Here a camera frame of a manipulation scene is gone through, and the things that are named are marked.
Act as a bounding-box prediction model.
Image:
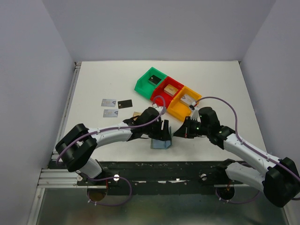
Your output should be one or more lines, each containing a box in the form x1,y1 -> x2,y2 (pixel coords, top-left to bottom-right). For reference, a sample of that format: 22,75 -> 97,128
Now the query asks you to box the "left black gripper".
143,119 -> 172,142

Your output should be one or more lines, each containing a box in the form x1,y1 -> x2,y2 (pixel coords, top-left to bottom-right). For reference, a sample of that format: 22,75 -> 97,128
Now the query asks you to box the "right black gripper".
174,116 -> 210,138

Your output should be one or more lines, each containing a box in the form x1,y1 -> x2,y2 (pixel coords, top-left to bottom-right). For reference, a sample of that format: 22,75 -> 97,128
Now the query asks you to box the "grey-green card holder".
150,126 -> 173,150

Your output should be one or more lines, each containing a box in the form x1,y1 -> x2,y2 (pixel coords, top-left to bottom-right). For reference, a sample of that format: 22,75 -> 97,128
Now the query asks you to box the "tan gold credit card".
133,112 -> 142,117

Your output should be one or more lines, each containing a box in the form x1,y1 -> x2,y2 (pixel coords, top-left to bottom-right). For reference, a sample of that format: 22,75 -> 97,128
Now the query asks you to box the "black credit card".
118,99 -> 133,109

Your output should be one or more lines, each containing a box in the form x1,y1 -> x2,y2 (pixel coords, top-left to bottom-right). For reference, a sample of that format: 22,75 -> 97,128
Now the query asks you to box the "silver VIP credit card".
101,99 -> 116,107

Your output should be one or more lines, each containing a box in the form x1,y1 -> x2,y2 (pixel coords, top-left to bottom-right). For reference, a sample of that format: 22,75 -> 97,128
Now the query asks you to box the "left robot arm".
55,106 -> 171,185

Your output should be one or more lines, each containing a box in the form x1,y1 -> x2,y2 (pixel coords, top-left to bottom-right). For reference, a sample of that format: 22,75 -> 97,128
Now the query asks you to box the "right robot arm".
173,107 -> 300,208

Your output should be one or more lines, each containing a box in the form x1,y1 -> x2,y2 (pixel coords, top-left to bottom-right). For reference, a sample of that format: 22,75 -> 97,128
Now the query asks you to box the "blue card sleeve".
151,127 -> 173,149

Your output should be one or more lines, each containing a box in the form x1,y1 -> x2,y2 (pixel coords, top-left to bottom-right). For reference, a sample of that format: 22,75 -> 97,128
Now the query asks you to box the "white card in yellow bin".
180,94 -> 195,106

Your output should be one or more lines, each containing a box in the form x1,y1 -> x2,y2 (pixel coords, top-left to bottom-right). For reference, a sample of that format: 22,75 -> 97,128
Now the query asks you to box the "tan card in red bin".
164,84 -> 178,96

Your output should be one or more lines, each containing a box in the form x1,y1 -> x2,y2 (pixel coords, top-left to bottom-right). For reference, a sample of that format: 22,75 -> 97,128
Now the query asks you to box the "black card in green bin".
148,75 -> 161,86

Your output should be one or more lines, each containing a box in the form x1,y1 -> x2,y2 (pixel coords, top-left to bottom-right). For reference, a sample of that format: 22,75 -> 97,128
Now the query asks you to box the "yellow plastic bin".
167,86 -> 202,121

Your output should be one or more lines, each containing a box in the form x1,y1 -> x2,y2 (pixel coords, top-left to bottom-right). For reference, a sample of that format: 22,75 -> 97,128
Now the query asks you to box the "red plastic bin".
150,76 -> 184,108

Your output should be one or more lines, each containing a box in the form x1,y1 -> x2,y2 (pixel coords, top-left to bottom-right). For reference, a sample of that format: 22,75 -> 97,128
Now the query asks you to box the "green plastic bin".
134,67 -> 167,99

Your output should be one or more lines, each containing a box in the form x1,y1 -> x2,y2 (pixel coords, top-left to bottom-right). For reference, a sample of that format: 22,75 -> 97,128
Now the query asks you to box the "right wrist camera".
189,102 -> 200,120

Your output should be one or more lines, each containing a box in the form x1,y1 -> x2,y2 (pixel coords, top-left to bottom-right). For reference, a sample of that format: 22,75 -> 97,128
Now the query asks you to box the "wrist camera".
189,102 -> 200,120
152,104 -> 166,114

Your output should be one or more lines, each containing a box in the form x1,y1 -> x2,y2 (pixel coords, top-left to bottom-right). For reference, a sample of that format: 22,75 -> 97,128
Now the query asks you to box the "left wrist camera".
152,104 -> 166,114

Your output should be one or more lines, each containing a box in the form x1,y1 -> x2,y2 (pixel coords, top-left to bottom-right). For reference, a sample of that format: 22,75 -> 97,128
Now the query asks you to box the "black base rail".
48,160 -> 258,196

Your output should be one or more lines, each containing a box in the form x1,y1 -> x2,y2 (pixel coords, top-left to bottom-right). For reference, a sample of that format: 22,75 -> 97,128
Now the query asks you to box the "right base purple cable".
215,187 -> 261,204

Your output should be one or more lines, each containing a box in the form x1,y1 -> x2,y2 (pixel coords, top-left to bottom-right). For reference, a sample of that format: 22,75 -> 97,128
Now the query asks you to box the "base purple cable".
88,177 -> 133,207
215,187 -> 261,204

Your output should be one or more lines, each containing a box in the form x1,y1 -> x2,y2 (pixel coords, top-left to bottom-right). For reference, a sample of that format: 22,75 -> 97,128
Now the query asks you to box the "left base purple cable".
88,177 -> 133,207

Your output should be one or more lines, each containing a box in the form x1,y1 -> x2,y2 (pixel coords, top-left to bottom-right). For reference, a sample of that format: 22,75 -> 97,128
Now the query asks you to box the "aluminium side rail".
37,62 -> 82,188

